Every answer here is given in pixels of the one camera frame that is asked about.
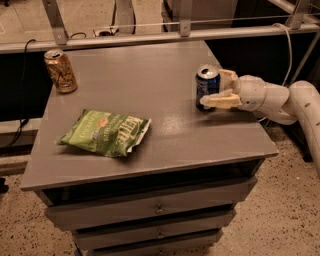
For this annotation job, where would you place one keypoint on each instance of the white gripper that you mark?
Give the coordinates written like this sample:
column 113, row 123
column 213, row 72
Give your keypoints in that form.
column 250, row 92

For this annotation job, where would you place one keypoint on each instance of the blue pepsi can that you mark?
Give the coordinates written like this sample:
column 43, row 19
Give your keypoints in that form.
column 207, row 82

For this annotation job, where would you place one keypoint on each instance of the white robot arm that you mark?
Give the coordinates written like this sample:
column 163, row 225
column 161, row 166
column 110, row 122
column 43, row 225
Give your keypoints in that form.
column 284, row 105

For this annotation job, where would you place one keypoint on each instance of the orange patterned drink can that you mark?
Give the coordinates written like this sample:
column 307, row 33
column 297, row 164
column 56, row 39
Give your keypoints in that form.
column 60, row 71

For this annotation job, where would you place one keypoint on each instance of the top grey drawer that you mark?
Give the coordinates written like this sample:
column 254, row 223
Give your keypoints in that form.
column 145, row 205

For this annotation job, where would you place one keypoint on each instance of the grey drawer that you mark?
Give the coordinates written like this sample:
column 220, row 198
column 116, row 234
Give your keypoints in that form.
column 162, row 246
column 145, row 205
column 154, row 228

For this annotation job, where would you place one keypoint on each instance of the grey drawer cabinet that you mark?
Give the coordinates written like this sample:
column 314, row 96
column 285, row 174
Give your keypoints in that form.
column 183, row 146

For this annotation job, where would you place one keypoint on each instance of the green kettle chips bag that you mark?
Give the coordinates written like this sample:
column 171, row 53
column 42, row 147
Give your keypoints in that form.
column 107, row 134

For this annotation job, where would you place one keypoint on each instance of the white power strip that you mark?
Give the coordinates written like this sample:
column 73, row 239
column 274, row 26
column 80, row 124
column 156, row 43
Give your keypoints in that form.
column 105, row 32

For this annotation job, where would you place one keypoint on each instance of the middle grey drawer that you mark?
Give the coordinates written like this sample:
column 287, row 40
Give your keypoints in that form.
column 154, row 228

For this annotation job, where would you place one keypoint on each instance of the bottom grey drawer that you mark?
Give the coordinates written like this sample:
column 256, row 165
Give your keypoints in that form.
column 162, row 246

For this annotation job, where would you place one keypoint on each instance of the metal rail frame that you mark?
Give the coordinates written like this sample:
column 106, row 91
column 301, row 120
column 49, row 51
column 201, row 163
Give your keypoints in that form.
column 309, row 24

